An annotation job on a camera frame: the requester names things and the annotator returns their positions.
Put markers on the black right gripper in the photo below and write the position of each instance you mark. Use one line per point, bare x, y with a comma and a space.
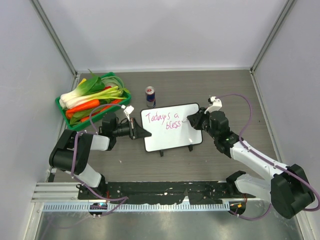
195, 119

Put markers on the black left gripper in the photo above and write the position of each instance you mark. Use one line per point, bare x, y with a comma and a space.
140, 132

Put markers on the white whiteboard black frame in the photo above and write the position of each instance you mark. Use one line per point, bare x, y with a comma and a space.
168, 131

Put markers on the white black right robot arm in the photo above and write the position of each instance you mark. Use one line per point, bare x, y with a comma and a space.
286, 188

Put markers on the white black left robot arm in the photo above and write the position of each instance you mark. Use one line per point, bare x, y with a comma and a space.
72, 150

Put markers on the Red Bull can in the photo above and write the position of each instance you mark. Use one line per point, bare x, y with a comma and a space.
150, 97

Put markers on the green plastic tray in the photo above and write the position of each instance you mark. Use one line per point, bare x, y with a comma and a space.
75, 125

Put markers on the green celery stalks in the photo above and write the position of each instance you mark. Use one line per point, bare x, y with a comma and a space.
107, 94

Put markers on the orange carrot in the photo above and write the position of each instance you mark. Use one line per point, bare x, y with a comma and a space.
85, 106

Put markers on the green long beans bundle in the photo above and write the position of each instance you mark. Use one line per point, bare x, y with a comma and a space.
112, 81

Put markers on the bok choy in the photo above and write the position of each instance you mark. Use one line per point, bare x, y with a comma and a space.
87, 87

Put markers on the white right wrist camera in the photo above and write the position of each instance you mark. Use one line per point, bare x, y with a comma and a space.
215, 104

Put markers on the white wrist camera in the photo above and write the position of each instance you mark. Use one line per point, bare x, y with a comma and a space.
215, 104
127, 110

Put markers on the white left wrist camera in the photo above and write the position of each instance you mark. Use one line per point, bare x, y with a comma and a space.
127, 110

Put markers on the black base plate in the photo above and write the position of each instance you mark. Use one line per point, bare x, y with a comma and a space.
170, 192

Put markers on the white slotted cable duct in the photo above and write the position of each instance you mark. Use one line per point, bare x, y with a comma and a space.
185, 206

